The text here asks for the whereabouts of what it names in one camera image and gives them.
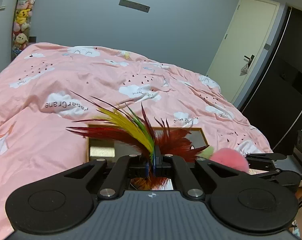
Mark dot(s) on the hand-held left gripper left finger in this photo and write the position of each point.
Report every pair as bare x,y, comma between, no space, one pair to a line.
147,171

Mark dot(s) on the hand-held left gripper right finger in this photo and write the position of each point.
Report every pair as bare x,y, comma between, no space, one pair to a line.
155,171

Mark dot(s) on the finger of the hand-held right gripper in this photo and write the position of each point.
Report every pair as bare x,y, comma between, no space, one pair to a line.
266,157
266,173

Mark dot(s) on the pink fluffy pom-pom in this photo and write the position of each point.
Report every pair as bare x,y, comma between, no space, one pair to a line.
228,158

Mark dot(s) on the colourful feather toy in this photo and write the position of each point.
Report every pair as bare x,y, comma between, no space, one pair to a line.
131,127

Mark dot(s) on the orange cardboard box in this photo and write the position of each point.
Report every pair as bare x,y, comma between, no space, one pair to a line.
101,140

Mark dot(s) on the dark cabinet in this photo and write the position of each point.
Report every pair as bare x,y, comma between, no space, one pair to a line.
286,92

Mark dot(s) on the patterned hanging charm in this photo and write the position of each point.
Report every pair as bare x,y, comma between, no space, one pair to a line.
245,68

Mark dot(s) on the cream door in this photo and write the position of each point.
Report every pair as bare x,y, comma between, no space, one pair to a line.
241,42

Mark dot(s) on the pink printed blanket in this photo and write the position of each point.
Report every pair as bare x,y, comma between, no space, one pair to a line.
53,80

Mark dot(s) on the clear tube of plush toys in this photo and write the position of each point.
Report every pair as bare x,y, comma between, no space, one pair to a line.
22,17

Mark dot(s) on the grey wall switch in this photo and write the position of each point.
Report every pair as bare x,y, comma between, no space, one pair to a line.
267,46

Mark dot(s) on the grey wall panel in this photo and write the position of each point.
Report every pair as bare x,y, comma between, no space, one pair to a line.
134,5

